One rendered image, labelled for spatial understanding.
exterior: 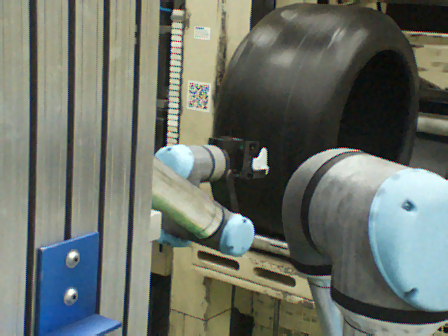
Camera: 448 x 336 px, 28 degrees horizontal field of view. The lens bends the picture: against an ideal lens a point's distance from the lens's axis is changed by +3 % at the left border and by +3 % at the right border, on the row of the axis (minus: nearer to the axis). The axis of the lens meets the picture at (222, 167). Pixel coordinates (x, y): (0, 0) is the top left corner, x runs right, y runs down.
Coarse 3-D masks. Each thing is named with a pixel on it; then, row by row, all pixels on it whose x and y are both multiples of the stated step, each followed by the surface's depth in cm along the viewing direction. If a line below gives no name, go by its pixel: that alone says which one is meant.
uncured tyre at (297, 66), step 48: (240, 48) 203; (288, 48) 196; (336, 48) 192; (384, 48) 204; (240, 96) 197; (288, 96) 190; (336, 96) 190; (384, 96) 236; (288, 144) 190; (336, 144) 193; (384, 144) 237; (240, 192) 203
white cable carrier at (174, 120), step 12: (180, 12) 228; (180, 24) 229; (180, 36) 229; (180, 48) 230; (180, 60) 233; (180, 72) 234; (180, 84) 236; (180, 96) 237; (168, 120) 236; (168, 132) 236; (168, 144) 237
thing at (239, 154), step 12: (216, 144) 178; (228, 144) 178; (240, 144) 182; (252, 144) 184; (228, 156) 178; (240, 156) 181; (252, 156) 185; (228, 168) 176; (240, 168) 181; (252, 168) 184
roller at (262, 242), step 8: (256, 232) 215; (264, 232) 215; (256, 240) 214; (264, 240) 213; (272, 240) 212; (280, 240) 211; (264, 248) 213; (272, 248) 212; (280, 248) 210; (288, 256) 210
